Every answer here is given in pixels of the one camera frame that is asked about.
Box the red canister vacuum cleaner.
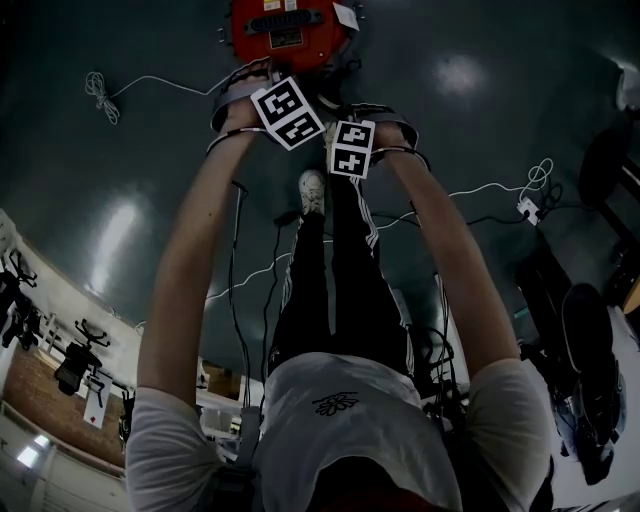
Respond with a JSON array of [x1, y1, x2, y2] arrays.
[[217, 0, 362, 76]]

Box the black office chair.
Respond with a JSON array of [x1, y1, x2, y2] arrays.
[[53, 318, 112, 397]]

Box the white paper tag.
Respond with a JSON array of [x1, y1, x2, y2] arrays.
[[331, 1, 359, 32]]

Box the black seat chair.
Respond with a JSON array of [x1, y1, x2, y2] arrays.
[[558, 281, 617, 375]]

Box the person's left forearm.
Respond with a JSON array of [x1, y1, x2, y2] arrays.
[[136, 94, 275, 404]]

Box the white flower print t-shirt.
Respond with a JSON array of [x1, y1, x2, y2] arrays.
[[124, 351, 554, 512]]

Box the person's right forearm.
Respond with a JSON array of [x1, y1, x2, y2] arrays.
[[372, 122, 522, 374]]

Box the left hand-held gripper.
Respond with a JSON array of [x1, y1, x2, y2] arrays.
[[209, 58, 327, 152]]

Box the white sneaker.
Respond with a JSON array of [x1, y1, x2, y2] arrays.
[[297, 168, 328, 217]]

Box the white power strip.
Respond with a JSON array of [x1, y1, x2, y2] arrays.
[[516, 196, 545, 227]]

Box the long white floor cable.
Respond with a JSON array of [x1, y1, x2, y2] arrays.
[[203, 181, 527, 304]]

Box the black striped trousers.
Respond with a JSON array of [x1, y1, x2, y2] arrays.
[[266, 171, 417, 380]]

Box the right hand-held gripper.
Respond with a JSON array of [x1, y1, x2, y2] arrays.
[[326, 105, 432, 180]]

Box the white coiled cable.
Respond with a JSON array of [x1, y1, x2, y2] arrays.
[[525, 156, 556, 202], [83, 70, 214, 126]]

